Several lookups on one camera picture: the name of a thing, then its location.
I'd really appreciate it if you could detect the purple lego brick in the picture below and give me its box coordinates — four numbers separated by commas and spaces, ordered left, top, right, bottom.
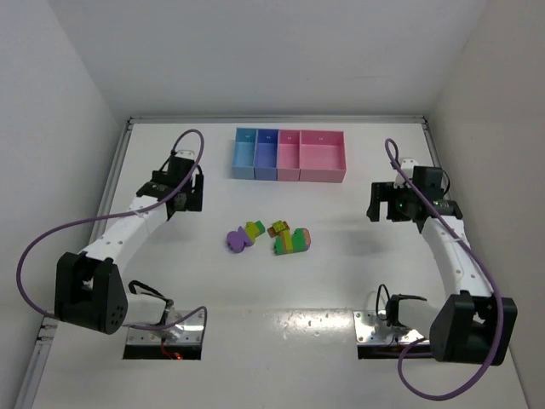
226, 227, 255, 254

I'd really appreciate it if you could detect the lime green lego brick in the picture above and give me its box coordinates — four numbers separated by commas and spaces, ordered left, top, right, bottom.
244, 221, 266, 241

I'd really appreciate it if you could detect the orange and yellow lego piece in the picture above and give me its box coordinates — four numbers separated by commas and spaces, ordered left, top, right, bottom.
267, 220, 290, 238

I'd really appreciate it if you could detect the green striped lego stack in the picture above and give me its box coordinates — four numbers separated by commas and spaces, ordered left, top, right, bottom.
273, 228, 312, 256

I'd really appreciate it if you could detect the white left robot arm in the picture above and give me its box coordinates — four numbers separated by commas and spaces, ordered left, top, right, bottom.
54, 150, 204, 334

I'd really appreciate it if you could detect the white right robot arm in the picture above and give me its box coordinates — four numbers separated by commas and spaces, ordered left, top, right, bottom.
366, 165, 518, 366

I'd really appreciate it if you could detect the light blue bin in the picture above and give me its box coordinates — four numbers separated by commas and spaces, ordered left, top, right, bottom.
232, 128, 257, 180

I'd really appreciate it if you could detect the large pink bin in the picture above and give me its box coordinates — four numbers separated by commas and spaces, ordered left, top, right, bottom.
300, 130, 347, 183

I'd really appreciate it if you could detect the dark blue bin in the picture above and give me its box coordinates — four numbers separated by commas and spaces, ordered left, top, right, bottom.
254, 129, 279, 181

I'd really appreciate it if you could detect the small pink bin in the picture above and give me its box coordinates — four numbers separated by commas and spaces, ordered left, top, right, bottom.
277, 130, 301, 181

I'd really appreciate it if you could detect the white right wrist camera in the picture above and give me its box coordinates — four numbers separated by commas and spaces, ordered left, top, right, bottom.
393, 158, 419, 188

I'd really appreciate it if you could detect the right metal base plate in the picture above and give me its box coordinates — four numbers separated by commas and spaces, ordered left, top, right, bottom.
353, 310, 422, 347

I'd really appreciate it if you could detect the metal base plate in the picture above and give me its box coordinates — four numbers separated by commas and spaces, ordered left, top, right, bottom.
353, 310, 422, 347
125, 307, 208, 347

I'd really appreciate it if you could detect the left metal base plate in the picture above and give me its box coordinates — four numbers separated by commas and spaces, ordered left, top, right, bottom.
125, 307, 208, 347

